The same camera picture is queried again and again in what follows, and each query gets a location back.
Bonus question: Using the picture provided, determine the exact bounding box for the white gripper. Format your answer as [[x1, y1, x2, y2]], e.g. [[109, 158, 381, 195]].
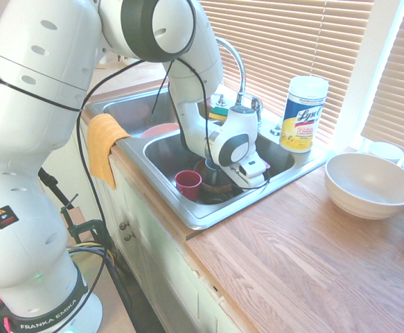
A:
[[226, 164, 270, 191]]

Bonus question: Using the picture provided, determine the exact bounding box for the black sink drain strainer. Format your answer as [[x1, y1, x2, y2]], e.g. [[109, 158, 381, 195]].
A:
[[201, 192, 234, 205]]

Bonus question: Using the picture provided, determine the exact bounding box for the stainless steel double sink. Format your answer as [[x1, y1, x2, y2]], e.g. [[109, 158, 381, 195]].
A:
[[85, 85, 336, 230]]

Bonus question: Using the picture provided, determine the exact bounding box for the brown wooden bowl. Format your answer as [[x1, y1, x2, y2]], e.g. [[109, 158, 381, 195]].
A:
[[193, 159, 236, 194]]

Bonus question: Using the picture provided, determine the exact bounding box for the grey mug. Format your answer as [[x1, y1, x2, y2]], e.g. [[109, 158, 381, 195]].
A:
[[204, 158, 229, 185]]

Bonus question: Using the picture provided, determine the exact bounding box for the red cup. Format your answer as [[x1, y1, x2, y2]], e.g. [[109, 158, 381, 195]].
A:
[[174, 170, 203, 201]]

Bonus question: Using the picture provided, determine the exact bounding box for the yellow green sponge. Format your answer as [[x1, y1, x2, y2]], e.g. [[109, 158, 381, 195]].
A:
[[208, 106, 229, 122]]

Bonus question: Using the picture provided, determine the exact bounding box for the Lysol wipes canister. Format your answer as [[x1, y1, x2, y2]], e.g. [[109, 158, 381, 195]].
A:
[[279, 75, 330, 154]]

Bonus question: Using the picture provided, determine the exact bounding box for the pink plate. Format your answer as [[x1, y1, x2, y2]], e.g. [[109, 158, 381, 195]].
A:
[[139, 123, 181, 139]]

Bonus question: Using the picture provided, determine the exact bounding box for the chrome kitchen faucet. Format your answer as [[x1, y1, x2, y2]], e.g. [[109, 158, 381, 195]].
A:
[[215, 36, 265, 126]]

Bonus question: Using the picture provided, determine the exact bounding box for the large cream bowl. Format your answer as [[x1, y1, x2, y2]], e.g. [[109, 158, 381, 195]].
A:
[[324, 153, 404, 221]]

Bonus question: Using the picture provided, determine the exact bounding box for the white kitchen cabinet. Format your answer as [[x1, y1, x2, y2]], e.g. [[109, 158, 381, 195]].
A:
[[38, 109, 244, 333]]

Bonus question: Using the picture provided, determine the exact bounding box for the wide wooden window blind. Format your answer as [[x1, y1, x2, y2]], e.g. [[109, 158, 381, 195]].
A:
[[196, 0, 376, 146]]

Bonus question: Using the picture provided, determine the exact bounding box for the orange dish cloth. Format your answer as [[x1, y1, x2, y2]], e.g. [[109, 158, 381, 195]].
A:
[[86, 113, 132, 191]]

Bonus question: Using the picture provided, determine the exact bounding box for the green metal clamp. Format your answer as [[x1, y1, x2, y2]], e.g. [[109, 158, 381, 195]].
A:
[[60, 194, 114, 250]]

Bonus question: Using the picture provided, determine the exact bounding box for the trailing potted plant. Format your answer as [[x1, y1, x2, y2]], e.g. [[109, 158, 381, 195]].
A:
[[116, 54, 142, 67]]

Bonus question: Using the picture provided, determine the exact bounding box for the narrow wooden window blind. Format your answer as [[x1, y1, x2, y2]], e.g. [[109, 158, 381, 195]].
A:
[[360, 0, 404, 148]]

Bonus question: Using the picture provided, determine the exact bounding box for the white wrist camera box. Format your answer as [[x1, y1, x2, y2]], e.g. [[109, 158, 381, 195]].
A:
[[239, 158, 267, 181]]

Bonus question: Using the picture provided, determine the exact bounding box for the coloured cable bundle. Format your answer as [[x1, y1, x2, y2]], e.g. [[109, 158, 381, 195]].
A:
[[66, 241, 133, 333]]

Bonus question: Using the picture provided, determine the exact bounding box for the thin black cable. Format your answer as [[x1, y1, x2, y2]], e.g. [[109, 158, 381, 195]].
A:
[[0, 0, 271, 332]]

